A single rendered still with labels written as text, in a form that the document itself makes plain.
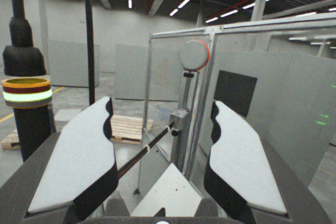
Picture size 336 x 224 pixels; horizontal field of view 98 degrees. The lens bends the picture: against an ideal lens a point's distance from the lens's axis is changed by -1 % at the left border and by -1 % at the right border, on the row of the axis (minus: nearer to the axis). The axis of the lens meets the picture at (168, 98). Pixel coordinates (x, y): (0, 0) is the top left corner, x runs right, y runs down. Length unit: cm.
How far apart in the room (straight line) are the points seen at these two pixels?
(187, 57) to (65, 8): 1276
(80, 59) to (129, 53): 261
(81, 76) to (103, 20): 603
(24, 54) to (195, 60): 69
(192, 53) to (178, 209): 70
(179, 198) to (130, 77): 533
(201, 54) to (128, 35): 1175
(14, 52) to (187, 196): 67
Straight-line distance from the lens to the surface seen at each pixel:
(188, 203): 72
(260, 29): 77
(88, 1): 28
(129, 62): 577
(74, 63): 771
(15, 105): 23
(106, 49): 1253
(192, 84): 82
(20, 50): 22
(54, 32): 1345
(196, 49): 80
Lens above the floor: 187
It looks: 16 degrees down
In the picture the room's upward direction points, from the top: 7 degrees clockwise
